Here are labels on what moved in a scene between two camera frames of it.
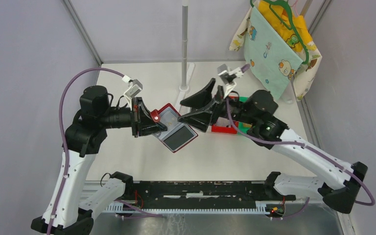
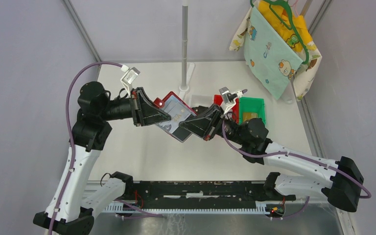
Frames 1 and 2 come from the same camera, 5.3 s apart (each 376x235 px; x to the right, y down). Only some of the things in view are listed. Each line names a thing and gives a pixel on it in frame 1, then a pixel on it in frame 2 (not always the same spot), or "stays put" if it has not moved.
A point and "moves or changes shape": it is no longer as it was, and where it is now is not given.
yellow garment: x=293 y=30 stays put
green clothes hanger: x=270 y=2 stays put
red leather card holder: x=178 y=134 moves or changes shape
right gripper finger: x=201 y=98 → x=207 y=114
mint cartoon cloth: x=268 y=55 stays put
